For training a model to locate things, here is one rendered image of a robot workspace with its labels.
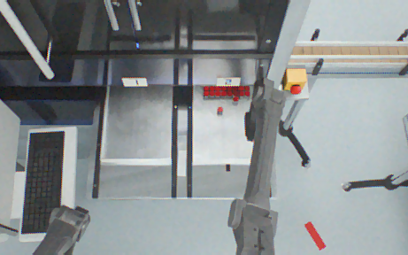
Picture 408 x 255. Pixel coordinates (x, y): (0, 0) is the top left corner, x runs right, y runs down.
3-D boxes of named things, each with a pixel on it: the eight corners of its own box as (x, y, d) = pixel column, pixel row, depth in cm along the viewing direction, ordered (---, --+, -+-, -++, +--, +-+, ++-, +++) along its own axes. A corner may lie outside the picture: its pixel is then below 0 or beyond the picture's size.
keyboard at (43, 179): (30, 133, 170) (28, 131, 168) (65, 131, 170) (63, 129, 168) (21, 234, 155) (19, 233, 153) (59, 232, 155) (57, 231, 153)
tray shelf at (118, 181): (97, 83, 172) (96, 81, 170) (269, 82, 172) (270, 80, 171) (86, 199, 154) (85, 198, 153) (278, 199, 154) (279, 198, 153)
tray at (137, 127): (109, 81, 170) (107, 76, 167) (173, 81, 170) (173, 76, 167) (102, 161, 158) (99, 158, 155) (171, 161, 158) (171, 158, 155)
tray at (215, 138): (193, 81, 170) (193, 76, 167) (257, 80, 171) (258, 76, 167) (193, 161, 158) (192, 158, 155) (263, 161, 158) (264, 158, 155)
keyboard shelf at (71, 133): (11, 131, 173) (8, 129, 171) (78, 127, 174) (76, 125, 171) (-1, 243, 156) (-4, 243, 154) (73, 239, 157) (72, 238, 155)
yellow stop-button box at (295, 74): (282, 73, 163) (286, 64, 156) (301, 73, 163) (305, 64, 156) (283, 91, 160) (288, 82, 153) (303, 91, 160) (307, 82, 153)
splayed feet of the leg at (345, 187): (339, 181, 245) (347, 174, 232) (425, 180, 245) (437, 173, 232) (341, 194, 242) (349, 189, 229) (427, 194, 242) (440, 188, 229)
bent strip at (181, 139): (178, 140, 161) (178, 135, 156) (186, 140, 161) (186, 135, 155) (177, 176, 156) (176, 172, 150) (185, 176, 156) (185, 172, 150)
